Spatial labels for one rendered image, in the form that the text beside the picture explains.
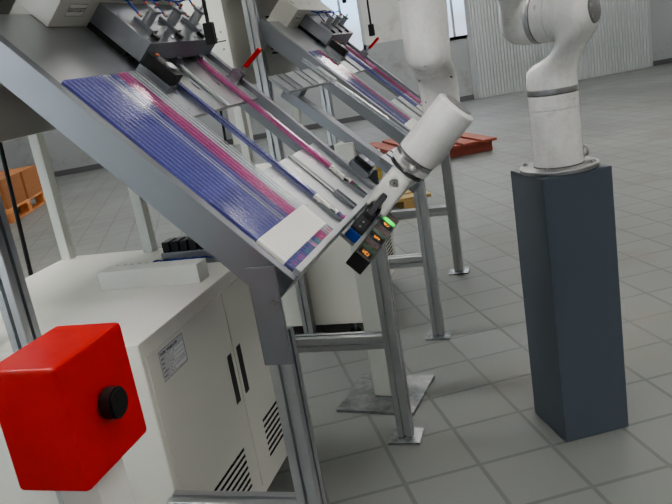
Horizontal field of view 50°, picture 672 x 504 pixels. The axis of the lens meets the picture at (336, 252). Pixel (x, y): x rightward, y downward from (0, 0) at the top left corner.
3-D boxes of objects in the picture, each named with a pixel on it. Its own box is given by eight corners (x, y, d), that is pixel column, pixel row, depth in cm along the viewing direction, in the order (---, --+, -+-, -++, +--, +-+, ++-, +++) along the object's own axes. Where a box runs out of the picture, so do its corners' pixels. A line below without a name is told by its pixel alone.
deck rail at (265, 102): (366, 206, 186) (380, 188, 183) (364, 208, 184) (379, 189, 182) (150, 31, 187) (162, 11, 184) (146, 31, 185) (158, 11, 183)
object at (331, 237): (364, 208, 184) (381, 187, 181) (277, 302, 123) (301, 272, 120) (360, 205, 184) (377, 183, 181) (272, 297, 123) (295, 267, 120)
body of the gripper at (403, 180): (420, 181, 142) (386, 223, 147) (428, 171, 152) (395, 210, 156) (390, 157, 142) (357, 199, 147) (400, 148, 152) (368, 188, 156)
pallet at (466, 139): (365, 155, 757) (364, 143, 754) (448, 139, 771) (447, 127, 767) (401, 170, 631) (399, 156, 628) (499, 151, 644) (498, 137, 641)
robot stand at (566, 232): (592, 397, 209) (574, 157, 191) (629, 426, 192) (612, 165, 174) (534, 412, 206) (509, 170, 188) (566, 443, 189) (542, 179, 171)
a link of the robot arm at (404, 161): (429, 174, 142) (419, 185, 143) (435, 165, 150) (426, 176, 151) (396, 147, 142) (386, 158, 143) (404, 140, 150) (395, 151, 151)
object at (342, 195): (366, 197, 183) (374, 188, 182) (280, 286, 122) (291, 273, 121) (308, 150, 183) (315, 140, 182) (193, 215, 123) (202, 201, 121)
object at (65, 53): (247, 112, 184) (258, 96, 182) (104, 159, 124) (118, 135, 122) (147, 31, 185) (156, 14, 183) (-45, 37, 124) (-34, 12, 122)
